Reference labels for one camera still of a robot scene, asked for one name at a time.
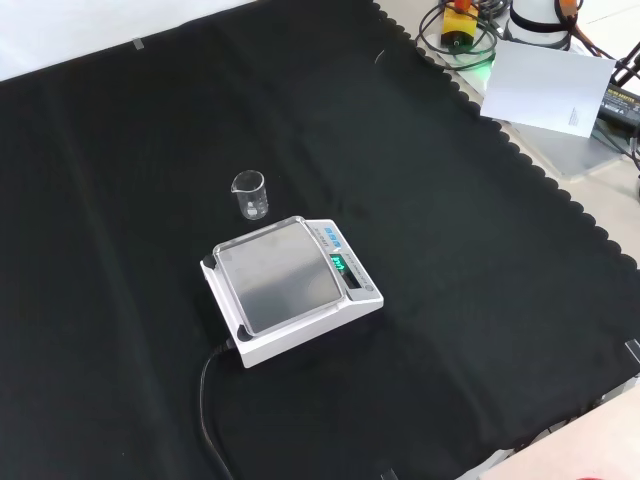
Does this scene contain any orange cable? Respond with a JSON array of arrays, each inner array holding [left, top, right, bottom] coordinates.
[[552, 0, 617, 62]]

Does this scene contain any yellow stop button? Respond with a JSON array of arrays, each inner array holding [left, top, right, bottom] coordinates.
[[439, 0, 478, 49]]

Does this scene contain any black bench cloth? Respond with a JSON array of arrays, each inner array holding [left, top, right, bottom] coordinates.
[[0, 0, 640, 480]]

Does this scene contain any black looped cable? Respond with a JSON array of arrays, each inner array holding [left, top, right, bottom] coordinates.
[[418, 0, 502, 70]]

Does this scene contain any pale board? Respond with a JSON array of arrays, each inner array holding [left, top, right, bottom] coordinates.
[[477, 387, 640, 480]]

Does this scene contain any small clear glass beaker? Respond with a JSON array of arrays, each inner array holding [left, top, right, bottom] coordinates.
[[230, 169, 272, 222]]

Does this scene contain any black balance power cable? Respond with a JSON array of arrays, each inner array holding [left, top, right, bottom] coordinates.
[[199, 338, 236, 480]]

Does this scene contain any white paper card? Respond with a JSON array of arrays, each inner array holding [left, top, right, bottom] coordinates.
[[479, 39, 617, 137]]

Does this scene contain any black power adapter yellow label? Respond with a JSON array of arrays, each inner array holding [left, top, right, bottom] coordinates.
[[598, 84, 640, 132]]

